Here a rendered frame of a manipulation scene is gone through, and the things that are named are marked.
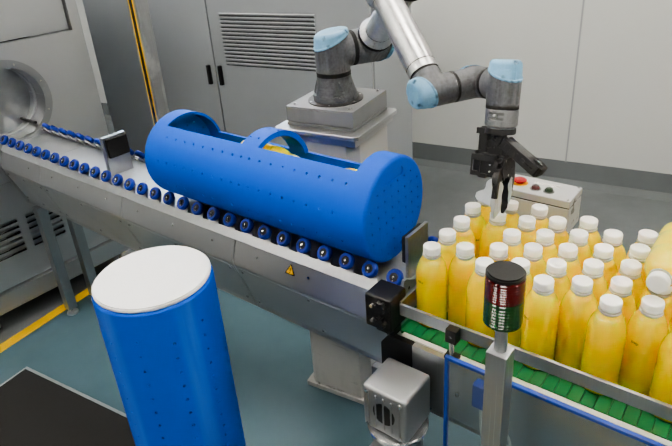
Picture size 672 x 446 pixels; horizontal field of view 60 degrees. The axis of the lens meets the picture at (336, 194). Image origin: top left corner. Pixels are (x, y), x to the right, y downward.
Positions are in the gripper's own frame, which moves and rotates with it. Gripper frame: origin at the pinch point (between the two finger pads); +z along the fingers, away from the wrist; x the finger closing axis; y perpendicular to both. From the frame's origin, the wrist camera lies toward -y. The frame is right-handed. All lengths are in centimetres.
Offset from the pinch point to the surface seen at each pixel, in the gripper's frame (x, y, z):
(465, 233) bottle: 5.7, 6.0, 5.4
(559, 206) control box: -17.3, -8.1, 0.9
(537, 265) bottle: 9.4, -13.0, 7.4
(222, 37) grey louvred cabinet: -106, 223, -38
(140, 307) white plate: 64, 54, 18
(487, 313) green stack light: 46.2, -18.0, 3.0
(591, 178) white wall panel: -281, 52, 51
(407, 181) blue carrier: 2.4, 24.9, -3.6
